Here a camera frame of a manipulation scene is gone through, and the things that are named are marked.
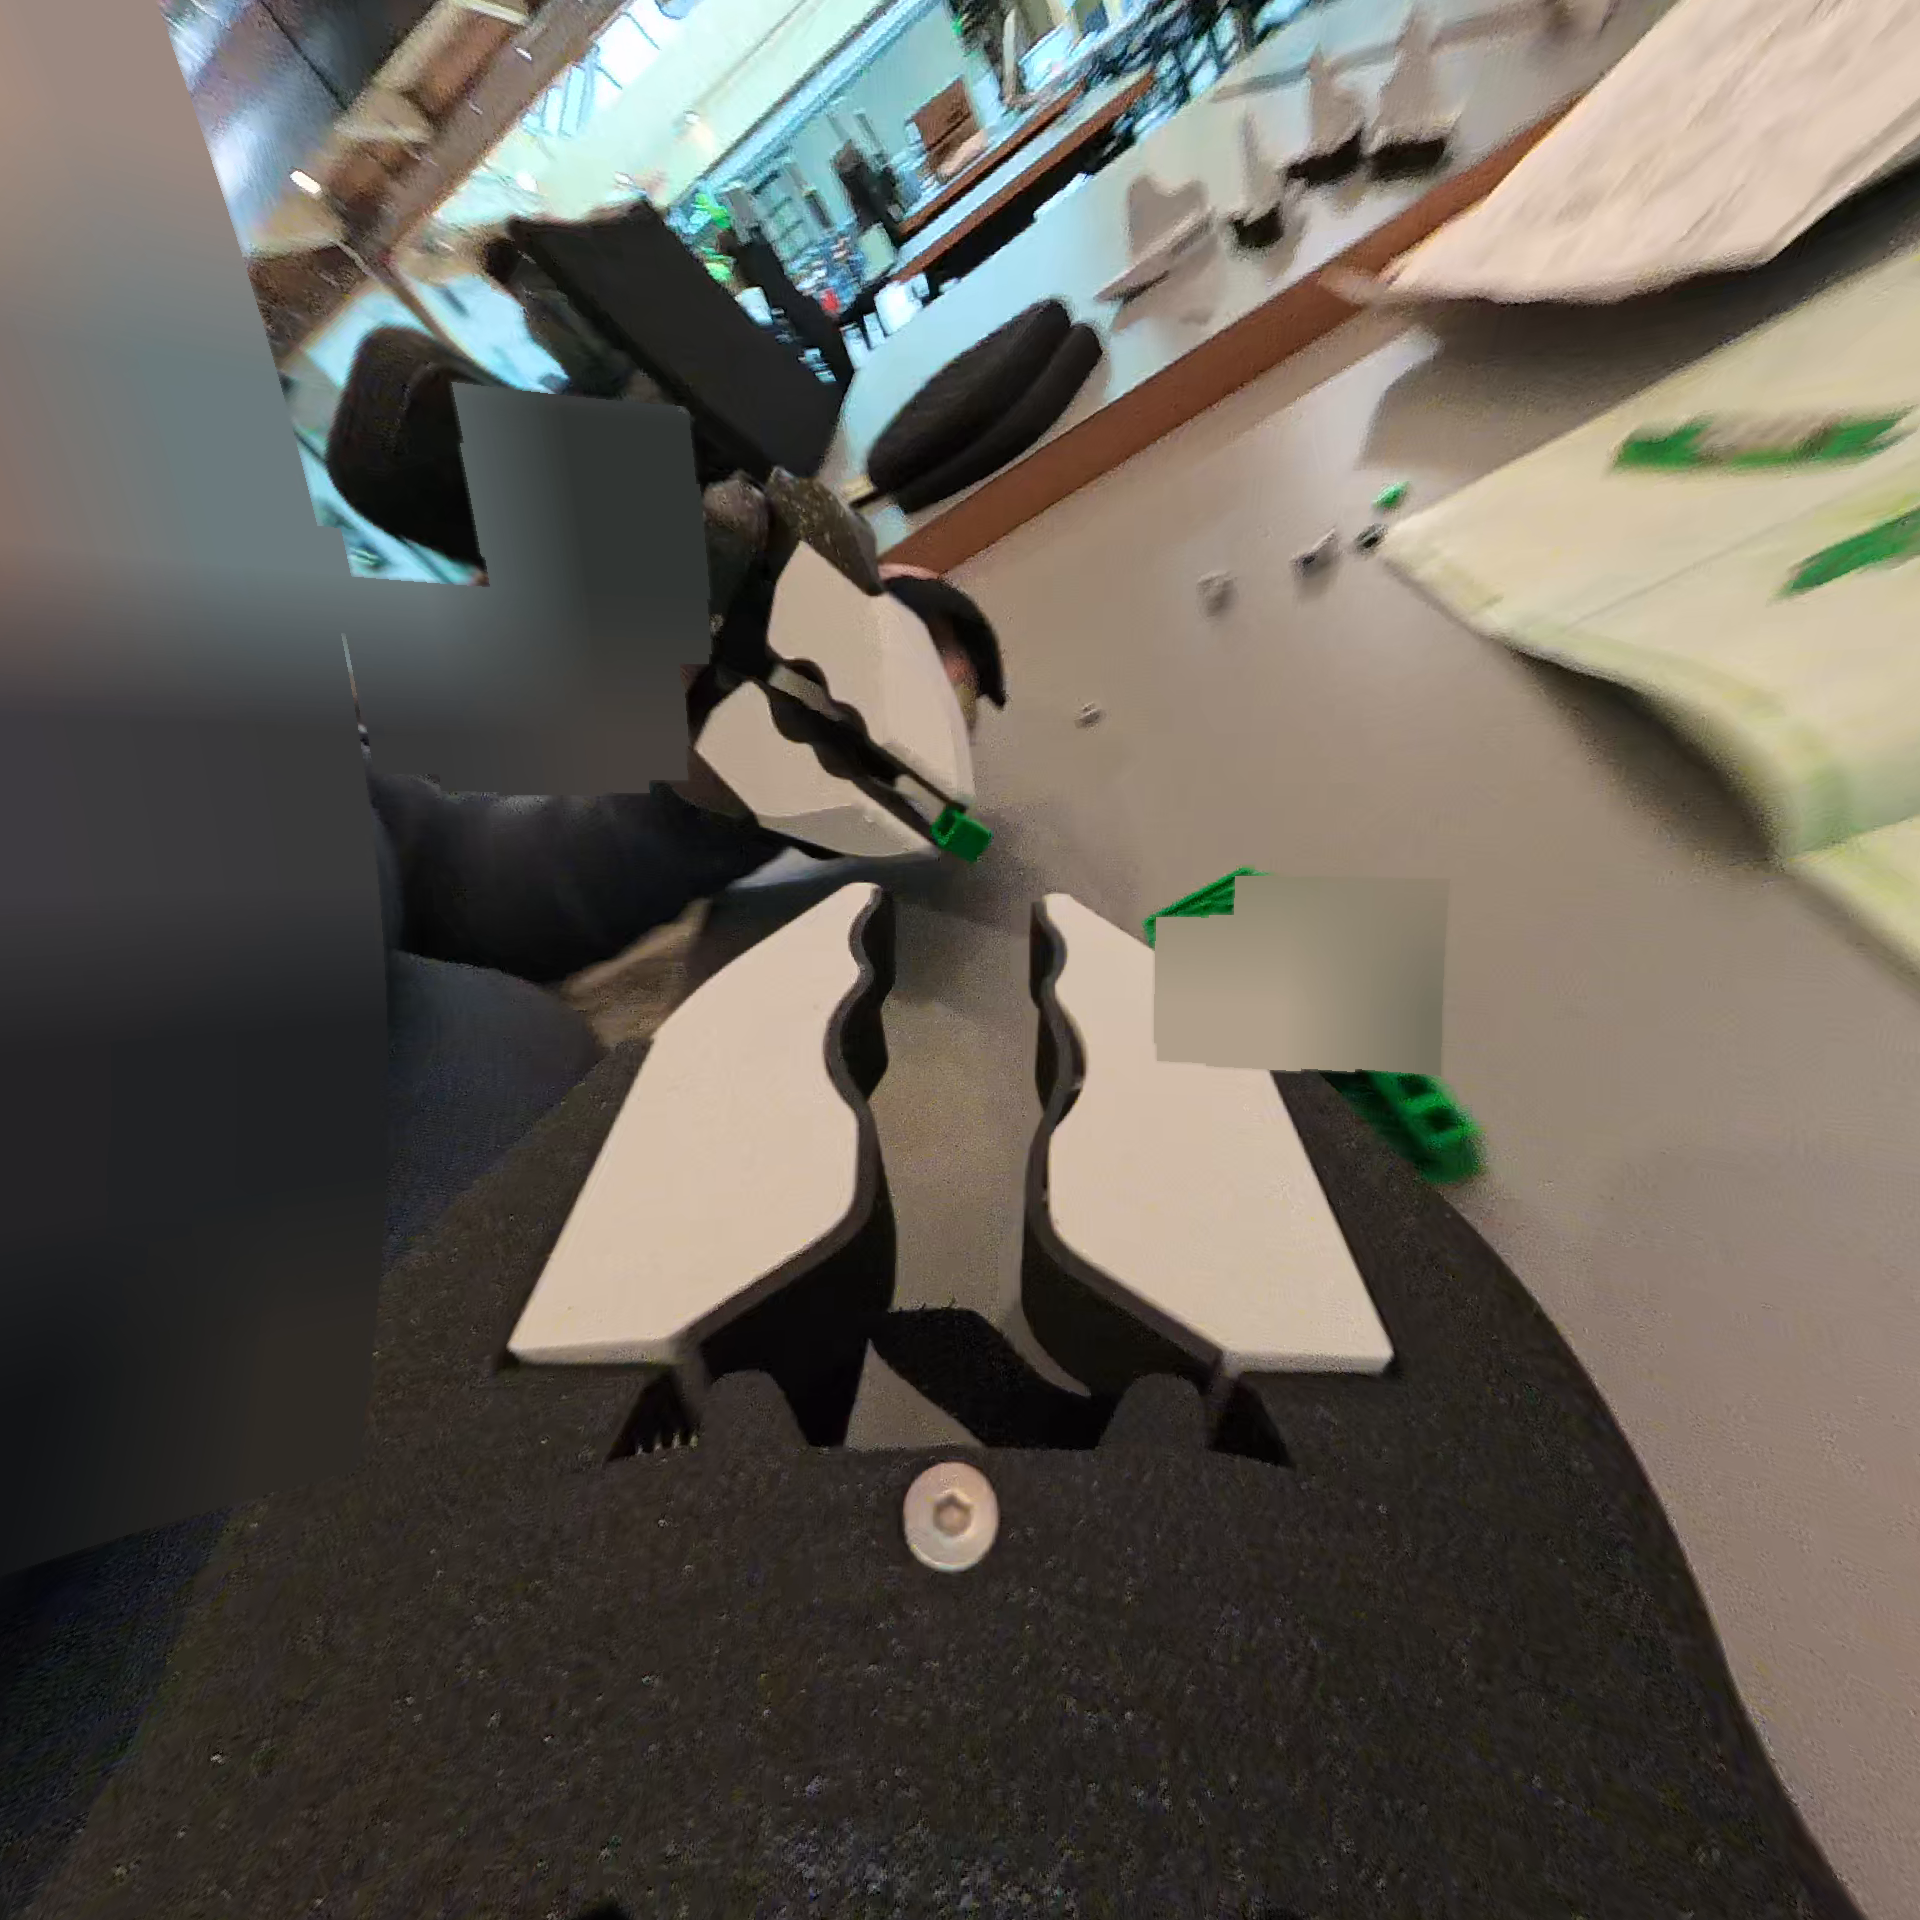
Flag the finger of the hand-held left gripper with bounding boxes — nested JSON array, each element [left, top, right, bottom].
[[696, 685, 942, 863], [771, 539, 979, 815]]

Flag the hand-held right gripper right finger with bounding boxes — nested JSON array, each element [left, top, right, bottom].
[[1026, 893, 1395, 1381]]

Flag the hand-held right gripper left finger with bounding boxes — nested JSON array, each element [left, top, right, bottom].
[[507, 880, 901, 1369]]

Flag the green brick assembly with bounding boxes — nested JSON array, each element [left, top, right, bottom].
[[1147, 866, 1489, 1186]]

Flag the black panel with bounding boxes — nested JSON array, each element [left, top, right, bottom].
[[507, 201, 845, 486]]

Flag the black round cushion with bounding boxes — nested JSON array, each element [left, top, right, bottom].
[[989, 321, 1107, 466], [866, 301, 1076, 513]]

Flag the black office chair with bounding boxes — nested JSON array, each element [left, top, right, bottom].
[[326, 327, 491, 581]]

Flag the grey plastic part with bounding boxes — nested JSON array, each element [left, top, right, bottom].
[[1224, 112, 1289, 250], [1098, 171, 1221, 302], [1296, 49, 1370, 186], [1372, 16, 1466, 179]]

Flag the building instruction booklet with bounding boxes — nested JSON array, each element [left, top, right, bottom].
[[1376, 293, 1920, 904]]

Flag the white paper sheets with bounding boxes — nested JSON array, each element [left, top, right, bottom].
[[1342, 0, 1920, 304]]

